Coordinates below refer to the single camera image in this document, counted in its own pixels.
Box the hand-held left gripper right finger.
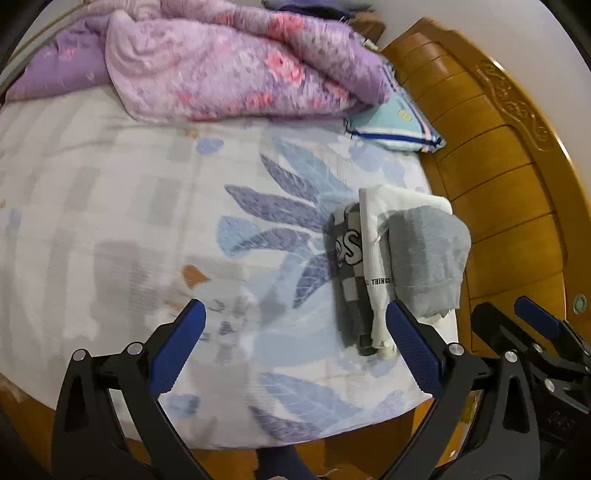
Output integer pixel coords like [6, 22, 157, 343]
[379, 299, 541, 480]

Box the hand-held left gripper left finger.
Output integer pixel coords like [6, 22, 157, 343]
[51, 298, 213, 480]

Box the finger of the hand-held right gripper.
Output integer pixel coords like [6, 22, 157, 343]
[470, 302, 550, 370]
[514, 296, 591, 365]

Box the grey checkered folded garment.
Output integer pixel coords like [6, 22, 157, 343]
[325, 202, 384, 357]

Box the white folded garment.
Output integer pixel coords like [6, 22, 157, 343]
[358, 185, 460, 361]

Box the person's own leg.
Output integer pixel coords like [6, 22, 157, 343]
[256, 445, 319, 480]

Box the white leaf print bed sheet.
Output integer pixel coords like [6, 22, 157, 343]
[0, 85, 462, 450]

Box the striped light blue pillow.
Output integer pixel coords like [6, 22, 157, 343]
[344, 62, 448, 154]

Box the purple floral quilt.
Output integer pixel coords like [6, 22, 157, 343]
[4, 0, 393, 123]

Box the dark cloth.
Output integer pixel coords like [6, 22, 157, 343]
[263, 0, 377, 21]

